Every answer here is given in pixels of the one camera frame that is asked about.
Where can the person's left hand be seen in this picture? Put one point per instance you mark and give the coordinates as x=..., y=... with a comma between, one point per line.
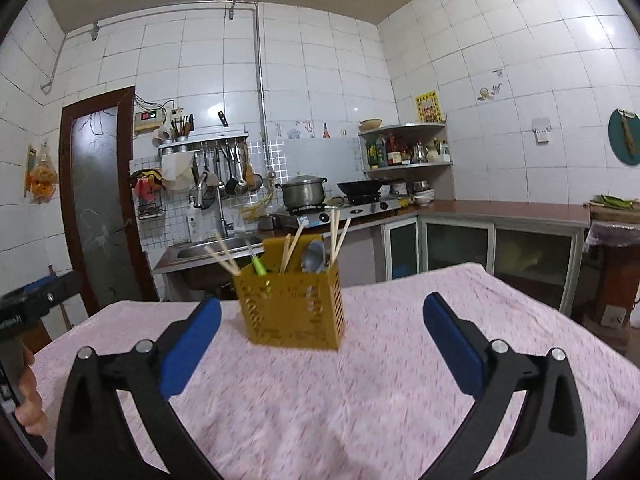
x=32, y=410

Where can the orange hanging bag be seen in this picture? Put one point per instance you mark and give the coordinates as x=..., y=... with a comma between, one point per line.
x=42, y=175

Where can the metal wall pipe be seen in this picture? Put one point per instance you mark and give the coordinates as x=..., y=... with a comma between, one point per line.
x=260, y=85

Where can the metal faucet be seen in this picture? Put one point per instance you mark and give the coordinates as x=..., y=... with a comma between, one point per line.
x=220, y=215

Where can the controller box with red display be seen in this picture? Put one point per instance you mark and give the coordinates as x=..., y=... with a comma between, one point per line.
x=149, y=119

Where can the white hanging cloth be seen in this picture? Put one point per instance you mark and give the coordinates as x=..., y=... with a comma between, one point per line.
x=177, y=170

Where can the gas stove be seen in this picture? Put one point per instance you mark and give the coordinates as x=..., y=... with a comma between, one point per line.
x=370, y=207

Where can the blue plastic spoon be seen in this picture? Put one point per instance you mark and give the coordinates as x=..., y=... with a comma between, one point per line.
x=315, y=255

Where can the small steel pot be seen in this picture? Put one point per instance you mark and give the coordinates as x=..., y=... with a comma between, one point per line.
x=267, y=221

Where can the metal cup of kitchen tools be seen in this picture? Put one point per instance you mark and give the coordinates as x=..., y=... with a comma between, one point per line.
x=181, y=130

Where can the yellow wall poster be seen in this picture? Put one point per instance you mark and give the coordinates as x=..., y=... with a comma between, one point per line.
x=427, y=106

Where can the red and yellow cloth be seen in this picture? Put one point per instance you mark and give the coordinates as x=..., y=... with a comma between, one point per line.
x=145, y=182

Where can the white plastic scoops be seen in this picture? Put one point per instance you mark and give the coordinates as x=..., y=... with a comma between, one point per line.
x=162, y=135

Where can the brown framed glass door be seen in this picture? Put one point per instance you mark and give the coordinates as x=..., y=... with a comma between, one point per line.
x=95, y=200

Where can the yellow slotted utensil holder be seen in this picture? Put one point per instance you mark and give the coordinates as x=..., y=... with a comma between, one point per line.
x=290, y=310

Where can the pink floral tablecloth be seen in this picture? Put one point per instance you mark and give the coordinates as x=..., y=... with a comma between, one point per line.
x=350, y=400

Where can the green vegetables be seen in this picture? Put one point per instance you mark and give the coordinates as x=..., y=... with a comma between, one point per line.
x=612, y=201

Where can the wooden cutting board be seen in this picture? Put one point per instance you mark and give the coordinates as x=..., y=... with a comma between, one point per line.
x=615, y=215

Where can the corner wall shelf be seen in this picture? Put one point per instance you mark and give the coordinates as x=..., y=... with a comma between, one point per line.
x=400, y=127

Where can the white wall socket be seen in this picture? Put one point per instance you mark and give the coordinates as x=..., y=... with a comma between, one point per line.
x=541, y=132

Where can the beige bowl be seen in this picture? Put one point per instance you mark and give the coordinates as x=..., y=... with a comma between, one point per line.
x=370, y=124

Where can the kitchen counter with cabinets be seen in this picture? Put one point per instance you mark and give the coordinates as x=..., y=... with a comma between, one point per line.
x=500, y=207

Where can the white soap bottle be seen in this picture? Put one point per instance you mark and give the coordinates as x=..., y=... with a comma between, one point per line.
x=193, y=225

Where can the green round cutting board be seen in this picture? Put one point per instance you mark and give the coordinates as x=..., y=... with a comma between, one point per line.
x=617, y=145

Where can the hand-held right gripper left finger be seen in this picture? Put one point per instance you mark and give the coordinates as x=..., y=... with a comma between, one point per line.
x=192, y=345

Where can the teapot wall sticker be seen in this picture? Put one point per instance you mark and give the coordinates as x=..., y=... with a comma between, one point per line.
x=487, y=92

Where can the steel pot with lid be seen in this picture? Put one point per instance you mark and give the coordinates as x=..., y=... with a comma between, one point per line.
x=302, y=195

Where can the plastic covered wooden stand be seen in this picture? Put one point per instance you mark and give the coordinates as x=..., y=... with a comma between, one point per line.
x=615, y=285

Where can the stack of white bowls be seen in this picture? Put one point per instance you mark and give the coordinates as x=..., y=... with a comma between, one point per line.
x=422, y=197

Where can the metal wall rack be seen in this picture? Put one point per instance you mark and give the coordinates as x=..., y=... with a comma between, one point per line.
x=215, y=135

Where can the row of hanging kitchen utensils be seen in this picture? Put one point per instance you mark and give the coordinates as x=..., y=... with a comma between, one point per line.
x=235, y=175

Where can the steel sink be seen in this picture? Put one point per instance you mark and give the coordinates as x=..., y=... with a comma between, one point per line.
x=200, y=250

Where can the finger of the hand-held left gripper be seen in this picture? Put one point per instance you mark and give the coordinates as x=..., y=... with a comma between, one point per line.
x=37, y=283
x=60, y=285

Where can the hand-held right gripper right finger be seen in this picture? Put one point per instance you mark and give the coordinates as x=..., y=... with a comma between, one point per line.
x=452, y=345

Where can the row of condiment bottles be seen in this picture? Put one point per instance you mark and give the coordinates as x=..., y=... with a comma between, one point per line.
x=395, y=152

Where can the black wok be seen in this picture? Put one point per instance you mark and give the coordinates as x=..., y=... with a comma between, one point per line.
x=357, y=187

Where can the grey splash panel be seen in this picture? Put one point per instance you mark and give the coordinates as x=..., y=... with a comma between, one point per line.
x=320, y=155

